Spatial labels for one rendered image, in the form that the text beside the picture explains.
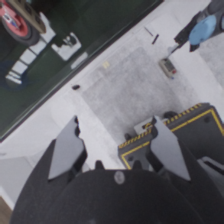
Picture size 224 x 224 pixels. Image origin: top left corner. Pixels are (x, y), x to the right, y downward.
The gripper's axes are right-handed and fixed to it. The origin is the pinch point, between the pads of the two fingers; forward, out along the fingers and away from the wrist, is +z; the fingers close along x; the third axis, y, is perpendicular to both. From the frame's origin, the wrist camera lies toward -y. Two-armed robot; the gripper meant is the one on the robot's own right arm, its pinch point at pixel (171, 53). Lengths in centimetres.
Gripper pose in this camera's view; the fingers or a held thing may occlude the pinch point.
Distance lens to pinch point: 91.4
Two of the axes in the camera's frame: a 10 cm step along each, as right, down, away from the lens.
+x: -8.1, 5.8, 1.0
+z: 0.6, -0.9, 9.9
